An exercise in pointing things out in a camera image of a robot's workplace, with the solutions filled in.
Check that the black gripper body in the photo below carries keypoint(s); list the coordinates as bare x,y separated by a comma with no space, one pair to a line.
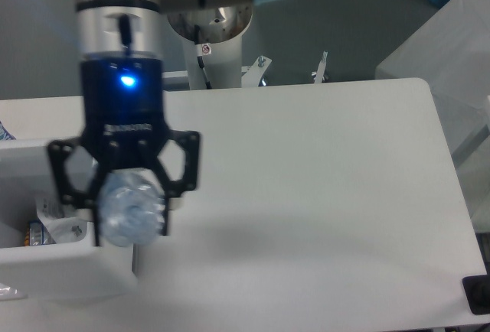
123,101

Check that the clear plastic bag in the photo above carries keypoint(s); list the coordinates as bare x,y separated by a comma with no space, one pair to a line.
60,222

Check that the clear blue plastic bottle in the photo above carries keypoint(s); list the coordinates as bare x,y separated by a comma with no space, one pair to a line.
130,209

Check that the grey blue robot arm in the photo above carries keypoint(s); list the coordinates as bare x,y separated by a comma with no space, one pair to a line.
124,28

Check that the white trash can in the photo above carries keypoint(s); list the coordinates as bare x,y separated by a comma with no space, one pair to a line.
59,271

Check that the crushed bottle in bin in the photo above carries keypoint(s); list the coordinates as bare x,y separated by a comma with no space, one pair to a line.
36,234

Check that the blue patterned packet left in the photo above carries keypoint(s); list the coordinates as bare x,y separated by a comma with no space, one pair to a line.
4,134

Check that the clear plastic wrap left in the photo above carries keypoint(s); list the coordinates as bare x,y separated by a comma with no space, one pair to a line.
8,293

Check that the translucent white box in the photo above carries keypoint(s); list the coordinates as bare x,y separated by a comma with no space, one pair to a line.
451,53

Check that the black device at edge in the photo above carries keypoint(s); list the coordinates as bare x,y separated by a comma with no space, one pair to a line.
476,289

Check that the white pedestal base frame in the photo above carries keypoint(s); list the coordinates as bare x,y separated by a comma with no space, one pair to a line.
254,75

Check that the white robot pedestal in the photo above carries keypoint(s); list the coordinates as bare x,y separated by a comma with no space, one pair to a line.
212,43

